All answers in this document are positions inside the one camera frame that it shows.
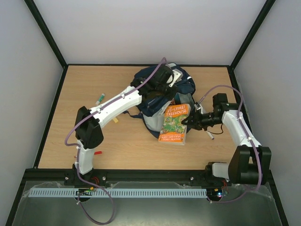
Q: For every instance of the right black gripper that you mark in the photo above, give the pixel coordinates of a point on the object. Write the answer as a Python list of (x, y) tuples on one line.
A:
[(197, 119)]

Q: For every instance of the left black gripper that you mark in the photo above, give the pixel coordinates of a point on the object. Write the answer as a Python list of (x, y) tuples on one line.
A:
[(170, 94)]

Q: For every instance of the navy blue student backpack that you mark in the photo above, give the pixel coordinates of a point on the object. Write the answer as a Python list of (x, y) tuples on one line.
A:
[(151, 111)]

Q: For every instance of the orange Treehouse children's book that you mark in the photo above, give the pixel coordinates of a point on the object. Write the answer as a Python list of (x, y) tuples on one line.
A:
[(173, 131)]

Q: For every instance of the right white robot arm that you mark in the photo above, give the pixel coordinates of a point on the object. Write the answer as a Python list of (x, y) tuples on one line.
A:
[(250, 162)]

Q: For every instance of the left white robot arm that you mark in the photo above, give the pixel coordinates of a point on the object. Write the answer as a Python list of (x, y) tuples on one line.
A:
[(89, 122)]

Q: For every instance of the purple capped marker pen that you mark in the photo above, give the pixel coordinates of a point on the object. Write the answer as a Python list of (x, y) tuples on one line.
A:
[(210, 135)]

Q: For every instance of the green capped glue stick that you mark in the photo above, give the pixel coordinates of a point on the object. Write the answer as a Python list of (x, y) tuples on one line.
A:
[(100, 99)]

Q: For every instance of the right controller circuit board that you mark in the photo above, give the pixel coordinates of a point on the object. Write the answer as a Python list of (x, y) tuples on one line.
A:
[(217, 192)]

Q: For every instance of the controller circuit board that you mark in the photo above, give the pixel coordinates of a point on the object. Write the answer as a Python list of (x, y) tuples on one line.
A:
[(217, 192), (86, 191)]

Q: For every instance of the left controller circuit board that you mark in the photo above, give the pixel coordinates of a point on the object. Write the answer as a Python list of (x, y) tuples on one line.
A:
[(86, 191)]

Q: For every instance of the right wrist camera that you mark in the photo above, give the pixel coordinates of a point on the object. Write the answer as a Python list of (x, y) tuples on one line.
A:
[(198, 107)]

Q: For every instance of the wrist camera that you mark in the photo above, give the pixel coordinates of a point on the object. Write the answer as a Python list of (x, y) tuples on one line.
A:
[(198, 107), (175, 77)]

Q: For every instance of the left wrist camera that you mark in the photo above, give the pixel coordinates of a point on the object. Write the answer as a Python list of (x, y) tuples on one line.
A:
[(175, 77)]

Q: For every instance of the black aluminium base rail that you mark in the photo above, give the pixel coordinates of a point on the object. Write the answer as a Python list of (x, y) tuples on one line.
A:
[(104, 177)]

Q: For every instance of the light blue slotted cable duct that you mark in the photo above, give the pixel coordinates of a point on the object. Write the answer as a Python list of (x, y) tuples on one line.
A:
[(120, 193)]

